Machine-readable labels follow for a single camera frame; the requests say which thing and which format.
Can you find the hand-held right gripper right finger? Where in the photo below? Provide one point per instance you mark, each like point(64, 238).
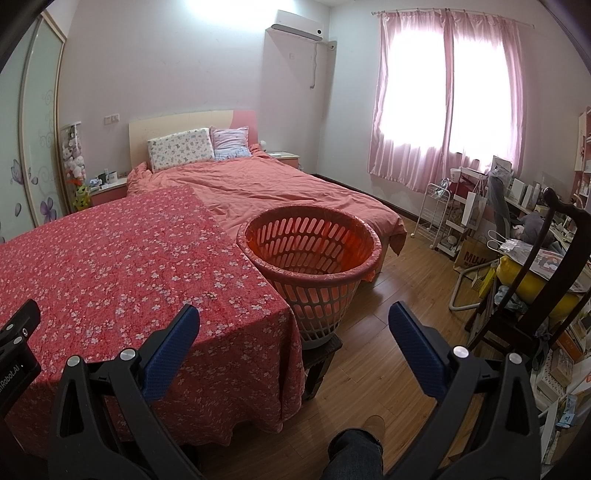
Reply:
point(415, 346)

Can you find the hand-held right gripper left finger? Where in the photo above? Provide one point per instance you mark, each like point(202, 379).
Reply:
point(173, 346)

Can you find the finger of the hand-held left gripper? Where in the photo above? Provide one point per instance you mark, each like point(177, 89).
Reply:
point(27, 316)

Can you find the orange plastic laundry basket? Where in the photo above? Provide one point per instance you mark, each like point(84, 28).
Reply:
point(318, 295)

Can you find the brown slipper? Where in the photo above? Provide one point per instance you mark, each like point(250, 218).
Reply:
point(371, 424)

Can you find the dark wooden stool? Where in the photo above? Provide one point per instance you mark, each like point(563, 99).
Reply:
point(323, 355)

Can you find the red floral printed blanket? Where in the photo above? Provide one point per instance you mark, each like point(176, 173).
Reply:
point(115, 258)

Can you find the brown paper bag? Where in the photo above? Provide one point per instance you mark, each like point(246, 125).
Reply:
point(473, 258)

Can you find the yellow plastic basin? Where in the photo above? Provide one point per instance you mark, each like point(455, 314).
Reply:
point(512, 277)

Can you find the person's jeans leg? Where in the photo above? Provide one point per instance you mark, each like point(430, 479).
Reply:
point(355, 454)

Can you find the green frog plush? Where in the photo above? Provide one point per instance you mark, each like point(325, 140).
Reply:
point(82, 198)

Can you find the pink nightstand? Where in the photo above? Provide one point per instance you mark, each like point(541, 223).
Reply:
point(108, 194)
point(288, 160)

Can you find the white paper bag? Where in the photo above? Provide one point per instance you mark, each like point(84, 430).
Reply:
point(473, 210)

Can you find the pile of books and boxes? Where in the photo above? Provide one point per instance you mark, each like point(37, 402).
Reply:
point(568, 378)

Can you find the white mug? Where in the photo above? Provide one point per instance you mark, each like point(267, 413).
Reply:
point(111, 177)

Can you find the column of plush toys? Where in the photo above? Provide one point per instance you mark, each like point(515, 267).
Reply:
point(74, 157)

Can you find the grey office chair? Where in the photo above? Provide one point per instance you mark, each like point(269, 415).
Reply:
point(501, 203)

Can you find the dark wooden chair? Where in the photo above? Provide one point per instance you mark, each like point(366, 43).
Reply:
point(568, 258)

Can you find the white shelf cart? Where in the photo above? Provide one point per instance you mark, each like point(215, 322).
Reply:
point(466, 177)

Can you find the pink curtain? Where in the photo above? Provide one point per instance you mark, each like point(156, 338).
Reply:
point(489, 157)
point(406, 157)

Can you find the floral pillow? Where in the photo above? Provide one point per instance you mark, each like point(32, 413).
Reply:
point(180, 147)

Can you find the floral sliding door wardrobe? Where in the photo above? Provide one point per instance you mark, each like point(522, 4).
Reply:
point(32, 115)

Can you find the striped pink pillow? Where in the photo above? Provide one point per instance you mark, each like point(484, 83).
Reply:
point(231, 141)

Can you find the beige and pink headboard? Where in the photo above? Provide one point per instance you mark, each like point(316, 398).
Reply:
point(175, 122)

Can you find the curtain rod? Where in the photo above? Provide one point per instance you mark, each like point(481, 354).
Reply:
point(452, 13)

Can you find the white air conditioner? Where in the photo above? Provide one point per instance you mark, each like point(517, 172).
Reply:
point(298, 25)

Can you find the white wall socket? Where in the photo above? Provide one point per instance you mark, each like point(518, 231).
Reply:
point(111, 119)

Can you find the white pink wall shelf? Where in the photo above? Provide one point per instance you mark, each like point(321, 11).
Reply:
point(582, 157)

